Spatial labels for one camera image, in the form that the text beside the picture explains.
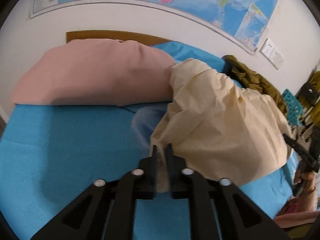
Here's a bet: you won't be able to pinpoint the cream beige garment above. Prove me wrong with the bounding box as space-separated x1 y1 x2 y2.
150 59 292 193

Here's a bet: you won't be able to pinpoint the right forearm pink sleeve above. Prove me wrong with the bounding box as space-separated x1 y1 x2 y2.
274 186 319 229

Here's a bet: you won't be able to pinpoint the olive clothes on rack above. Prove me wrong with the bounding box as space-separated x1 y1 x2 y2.
294 71 320 160

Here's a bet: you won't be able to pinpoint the right hand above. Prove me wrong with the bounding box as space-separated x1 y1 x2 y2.
293 168 316 195

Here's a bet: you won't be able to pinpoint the teal plastic basket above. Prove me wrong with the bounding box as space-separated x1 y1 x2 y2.
282 89 303 126

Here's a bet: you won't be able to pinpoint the olive brown garment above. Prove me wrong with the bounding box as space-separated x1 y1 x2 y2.
222 55 289 116

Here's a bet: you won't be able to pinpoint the pink pillow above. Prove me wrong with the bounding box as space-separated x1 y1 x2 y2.
12 39 175 106

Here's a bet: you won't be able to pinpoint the brown wooden headboard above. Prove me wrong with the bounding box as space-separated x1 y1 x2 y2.
66 30 170 46

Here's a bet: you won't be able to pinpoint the white wall socket panel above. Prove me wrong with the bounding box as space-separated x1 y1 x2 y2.
260 38 284 70

